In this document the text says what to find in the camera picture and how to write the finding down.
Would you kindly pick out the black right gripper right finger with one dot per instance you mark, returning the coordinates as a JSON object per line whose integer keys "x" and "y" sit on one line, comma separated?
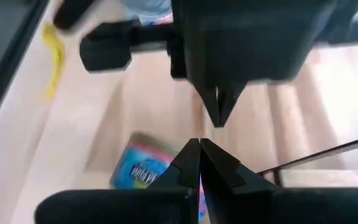
{"x": 222, "y": 174}

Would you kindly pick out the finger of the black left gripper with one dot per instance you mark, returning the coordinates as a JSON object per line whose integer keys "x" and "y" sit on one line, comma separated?
{"x": 228, "y": 99}
{"x": 210, "y": 99}

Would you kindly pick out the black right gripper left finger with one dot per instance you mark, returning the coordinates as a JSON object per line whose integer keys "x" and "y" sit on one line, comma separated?
{"x": 182, "y": 174}

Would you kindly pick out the red blue label tin can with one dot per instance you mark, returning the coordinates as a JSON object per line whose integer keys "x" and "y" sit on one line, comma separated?
{"x": 135, "y": 168}

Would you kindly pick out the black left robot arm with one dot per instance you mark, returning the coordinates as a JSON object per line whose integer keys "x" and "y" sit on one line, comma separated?
{"x": 346, "y": 21}

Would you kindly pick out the yellow banana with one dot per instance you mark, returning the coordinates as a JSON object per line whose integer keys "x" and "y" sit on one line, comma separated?
{"x": 54, "y": 59}

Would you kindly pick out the wooden shelf black metal frame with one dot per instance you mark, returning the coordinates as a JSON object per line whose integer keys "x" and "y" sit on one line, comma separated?
{"x": 322, "y": 152}

